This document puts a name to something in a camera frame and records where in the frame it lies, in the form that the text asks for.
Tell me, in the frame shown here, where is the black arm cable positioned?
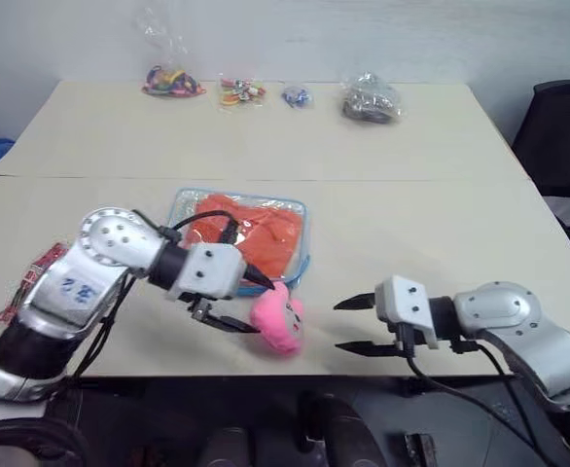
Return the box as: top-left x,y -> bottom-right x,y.
160,210 -> 241,245
400,326 -> 561,467

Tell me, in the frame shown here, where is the dark rounded shape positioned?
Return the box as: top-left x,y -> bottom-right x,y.
296,391 -> 389,467

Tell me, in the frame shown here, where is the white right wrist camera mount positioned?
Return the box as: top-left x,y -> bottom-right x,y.
374,274 -> 440,351

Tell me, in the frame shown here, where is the pink plush toy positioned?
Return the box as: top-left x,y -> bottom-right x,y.
249,281 -> 306,357

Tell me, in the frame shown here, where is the clear plastic pouch blue trim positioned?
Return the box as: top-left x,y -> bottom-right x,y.
166,186 -> 312,299

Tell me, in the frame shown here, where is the clear bag of dark items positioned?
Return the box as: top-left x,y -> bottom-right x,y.
338,71 -> 409,126

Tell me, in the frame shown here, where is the dark rectangular block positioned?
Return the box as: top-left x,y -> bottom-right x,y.
403,431 -> 438,467

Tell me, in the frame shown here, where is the clear bag of colourful trinkets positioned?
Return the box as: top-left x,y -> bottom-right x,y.
210,74 -> 270,117

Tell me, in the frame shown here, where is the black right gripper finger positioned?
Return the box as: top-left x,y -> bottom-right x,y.
334,341 -> 397,358
333,292 -> 378,313

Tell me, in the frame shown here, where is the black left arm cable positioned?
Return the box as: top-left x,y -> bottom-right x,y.
160,210 -> 241,245

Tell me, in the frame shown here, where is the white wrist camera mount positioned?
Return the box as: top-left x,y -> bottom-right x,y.
164,243 -> 248,301
374,274 -> 440,351

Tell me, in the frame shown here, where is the small bag of blue items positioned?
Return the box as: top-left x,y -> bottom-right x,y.
280,83 -> 315,110

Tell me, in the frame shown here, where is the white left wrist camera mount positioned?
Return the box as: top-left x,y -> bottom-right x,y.
164,243 -> 248,301

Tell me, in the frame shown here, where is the black office chair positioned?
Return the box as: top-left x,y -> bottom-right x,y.
510,78 -> 570,286

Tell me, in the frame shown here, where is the clear bag of colourful rings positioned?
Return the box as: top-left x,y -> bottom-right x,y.
135,6 -> 208,99

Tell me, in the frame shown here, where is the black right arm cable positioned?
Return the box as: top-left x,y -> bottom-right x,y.
400,326 -> 561,467

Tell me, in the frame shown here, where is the red tag bundle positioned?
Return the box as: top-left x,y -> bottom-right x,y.
0,242 -> 71,326

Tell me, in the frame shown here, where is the orange cloth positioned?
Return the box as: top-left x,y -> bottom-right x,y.
179,192 -> 303,284

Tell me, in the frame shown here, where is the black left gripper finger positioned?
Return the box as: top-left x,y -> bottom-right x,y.
242,264 -> 276,292
202,312 -> 263,335

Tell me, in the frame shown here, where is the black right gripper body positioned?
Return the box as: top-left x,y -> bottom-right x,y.
386,322 -> 416,359

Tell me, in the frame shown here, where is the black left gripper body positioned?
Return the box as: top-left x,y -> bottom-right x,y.
177,290 -> 219,323

